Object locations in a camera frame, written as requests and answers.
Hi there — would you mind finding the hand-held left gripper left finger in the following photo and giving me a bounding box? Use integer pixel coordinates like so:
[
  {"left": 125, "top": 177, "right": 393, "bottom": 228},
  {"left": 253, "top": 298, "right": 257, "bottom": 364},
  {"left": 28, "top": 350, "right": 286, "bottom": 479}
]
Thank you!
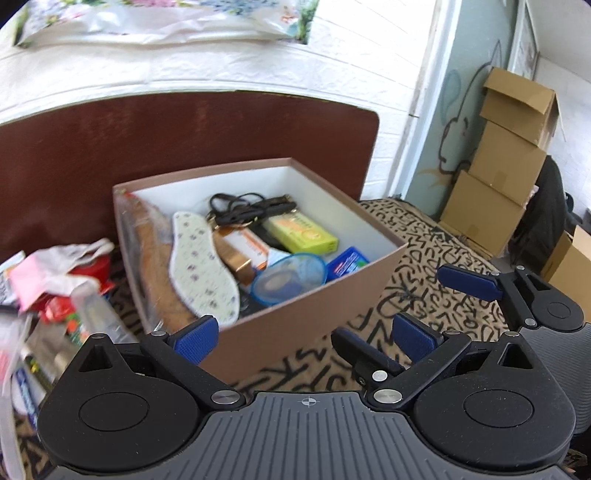
[{"left": 76, "top": 316, "right": 245, "bottom": 411}]

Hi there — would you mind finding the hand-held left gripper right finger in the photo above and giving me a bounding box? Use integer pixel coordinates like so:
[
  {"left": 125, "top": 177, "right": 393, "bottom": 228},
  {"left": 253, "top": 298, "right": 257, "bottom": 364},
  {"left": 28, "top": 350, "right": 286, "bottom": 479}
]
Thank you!
[{"left": 367, "top": 313, "right": 548, "bottom": 412}]

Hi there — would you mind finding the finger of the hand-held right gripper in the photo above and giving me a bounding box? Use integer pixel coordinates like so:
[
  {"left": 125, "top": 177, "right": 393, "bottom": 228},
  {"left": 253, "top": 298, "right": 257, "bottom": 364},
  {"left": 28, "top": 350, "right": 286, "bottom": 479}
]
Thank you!
[
  {"left": 436, "top": 264, "right": 544, "bottom": 328},
  {"left": 331, "top": 327, "right": 408, "bottom": 387}
]

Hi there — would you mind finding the pinkish brown cardboard box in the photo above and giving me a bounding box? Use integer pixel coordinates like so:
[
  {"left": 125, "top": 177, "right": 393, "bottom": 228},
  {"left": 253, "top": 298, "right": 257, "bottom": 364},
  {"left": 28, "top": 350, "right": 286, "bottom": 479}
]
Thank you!
[{"left": 112, "top": 157, "right": 408, "bottom": 384}]

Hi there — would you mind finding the floral fabric insole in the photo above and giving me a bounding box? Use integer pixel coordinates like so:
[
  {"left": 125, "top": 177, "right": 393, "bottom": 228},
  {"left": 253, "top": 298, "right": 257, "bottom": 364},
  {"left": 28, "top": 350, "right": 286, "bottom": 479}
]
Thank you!
[{"left": 168, "top": 211, "right": 240, "bottom": 325}]

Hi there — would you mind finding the blue clear round container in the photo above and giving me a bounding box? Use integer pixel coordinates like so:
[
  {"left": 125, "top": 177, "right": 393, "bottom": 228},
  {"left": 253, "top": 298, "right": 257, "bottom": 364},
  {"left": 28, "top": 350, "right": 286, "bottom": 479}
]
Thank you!
[{"left": 250, "top": 253, "right": 328, "bottom": 306}]

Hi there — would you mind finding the tan letter printed blanket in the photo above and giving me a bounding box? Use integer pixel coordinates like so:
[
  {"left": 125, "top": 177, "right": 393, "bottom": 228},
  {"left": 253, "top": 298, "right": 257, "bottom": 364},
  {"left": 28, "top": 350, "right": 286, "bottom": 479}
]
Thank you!
[{"left": 0, "top": 198, "right": 561, "bottom": 480}]

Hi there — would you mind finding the bagged brown pad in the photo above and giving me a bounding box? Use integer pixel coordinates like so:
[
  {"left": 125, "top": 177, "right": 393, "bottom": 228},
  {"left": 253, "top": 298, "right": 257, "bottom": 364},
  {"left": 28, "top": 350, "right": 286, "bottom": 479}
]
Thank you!
[{"left": 121, "top": 193, "right": 199, "bottom": 334}]

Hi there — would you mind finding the blue box with label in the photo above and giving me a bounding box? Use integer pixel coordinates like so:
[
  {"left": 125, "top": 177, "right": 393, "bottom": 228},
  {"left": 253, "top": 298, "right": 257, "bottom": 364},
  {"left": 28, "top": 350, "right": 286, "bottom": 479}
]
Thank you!
[{"left": 325, "top": 247, "right": 370, "bottom": 281}]

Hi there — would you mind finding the orange copper small box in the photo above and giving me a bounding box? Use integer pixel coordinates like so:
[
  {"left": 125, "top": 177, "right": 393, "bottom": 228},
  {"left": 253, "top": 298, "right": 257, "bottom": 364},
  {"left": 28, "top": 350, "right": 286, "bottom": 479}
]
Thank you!
[{"left": 217, "top": 227, "right": 271, "bottom": 284}]

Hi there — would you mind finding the clear plastic case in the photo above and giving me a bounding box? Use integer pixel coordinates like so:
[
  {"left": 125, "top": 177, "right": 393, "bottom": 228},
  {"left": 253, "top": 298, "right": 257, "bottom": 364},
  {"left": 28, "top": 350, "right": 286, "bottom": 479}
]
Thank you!
[{"left": 69, "top": 281, "right": 139, "bottom": 344}]

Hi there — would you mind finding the black clothing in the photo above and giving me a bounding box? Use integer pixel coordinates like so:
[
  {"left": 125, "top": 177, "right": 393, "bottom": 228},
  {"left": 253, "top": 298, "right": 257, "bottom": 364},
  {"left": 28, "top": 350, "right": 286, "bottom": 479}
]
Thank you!
[{"left": 508, "top": 156, "right": 579, "bottom": 278}]

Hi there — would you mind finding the yellow green small box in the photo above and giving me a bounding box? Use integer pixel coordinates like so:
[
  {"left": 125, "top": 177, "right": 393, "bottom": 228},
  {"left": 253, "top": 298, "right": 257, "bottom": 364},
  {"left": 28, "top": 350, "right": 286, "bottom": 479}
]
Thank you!
[{"left": 263, "top": 213, "right": 339, "bottom": 254}]

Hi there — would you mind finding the red green snack packet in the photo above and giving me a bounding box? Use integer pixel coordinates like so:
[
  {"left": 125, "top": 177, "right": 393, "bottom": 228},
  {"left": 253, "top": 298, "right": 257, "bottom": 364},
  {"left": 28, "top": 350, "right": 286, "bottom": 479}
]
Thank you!
[{"left": 39, "top": 295, "right": 89, "bottom": 343}]

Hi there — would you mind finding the clear plastic wrapper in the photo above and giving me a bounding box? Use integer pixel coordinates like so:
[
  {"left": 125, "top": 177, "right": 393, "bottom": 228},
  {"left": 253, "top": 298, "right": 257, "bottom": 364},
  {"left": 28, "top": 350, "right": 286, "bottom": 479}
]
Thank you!
[{"left": 21, "top": 323, "right": 80, "bottom": 391}]

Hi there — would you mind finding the pink paper packet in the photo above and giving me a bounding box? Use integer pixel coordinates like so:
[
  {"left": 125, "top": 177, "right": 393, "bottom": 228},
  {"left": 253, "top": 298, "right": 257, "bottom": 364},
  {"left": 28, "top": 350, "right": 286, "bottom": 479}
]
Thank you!
[{"left": 7, "top": 253, "right": 71, "bottom": 311}]

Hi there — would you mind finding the blue mint box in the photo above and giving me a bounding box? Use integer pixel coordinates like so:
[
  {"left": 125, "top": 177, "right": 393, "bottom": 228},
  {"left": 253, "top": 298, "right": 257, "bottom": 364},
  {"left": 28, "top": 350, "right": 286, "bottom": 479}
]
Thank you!
[{"left": 11, "top": 364, "right": 45, "bottom": 423}]

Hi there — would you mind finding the open brown cardboard box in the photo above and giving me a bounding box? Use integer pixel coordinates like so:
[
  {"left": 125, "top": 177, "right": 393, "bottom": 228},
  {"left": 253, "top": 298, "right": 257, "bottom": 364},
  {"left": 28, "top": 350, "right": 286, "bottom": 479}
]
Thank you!
[{"left": 480, "top": 67, "right": 566, "bottom": 149}]

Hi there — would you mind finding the white printed packet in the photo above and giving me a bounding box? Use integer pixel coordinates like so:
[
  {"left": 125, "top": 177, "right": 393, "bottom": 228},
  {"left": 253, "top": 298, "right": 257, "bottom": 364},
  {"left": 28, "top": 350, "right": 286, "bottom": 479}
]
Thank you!
[{"left": 0, "top": 251, "right": 27, "bottom": 306}]

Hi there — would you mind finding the brown wooden headboard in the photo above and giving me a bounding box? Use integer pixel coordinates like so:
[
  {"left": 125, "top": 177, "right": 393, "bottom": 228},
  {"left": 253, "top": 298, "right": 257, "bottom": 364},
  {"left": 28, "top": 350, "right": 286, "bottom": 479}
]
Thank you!
[{"left": 0, "top": 90, "right": 380, "bottom": 273}]

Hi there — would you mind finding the floral plastic bag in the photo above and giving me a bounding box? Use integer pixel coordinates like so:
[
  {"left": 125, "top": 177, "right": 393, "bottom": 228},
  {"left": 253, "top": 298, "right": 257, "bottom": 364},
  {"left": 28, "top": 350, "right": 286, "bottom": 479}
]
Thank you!
[{"left": 13, "top": 0, "right": 320, "bottom": 48}]

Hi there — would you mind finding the black cord bundle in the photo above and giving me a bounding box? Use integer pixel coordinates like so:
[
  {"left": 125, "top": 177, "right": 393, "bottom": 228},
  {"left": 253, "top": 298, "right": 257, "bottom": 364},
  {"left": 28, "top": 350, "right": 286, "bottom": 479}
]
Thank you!
[{"left": 209, "top": 191, "right": 296, "bottom": 227}]

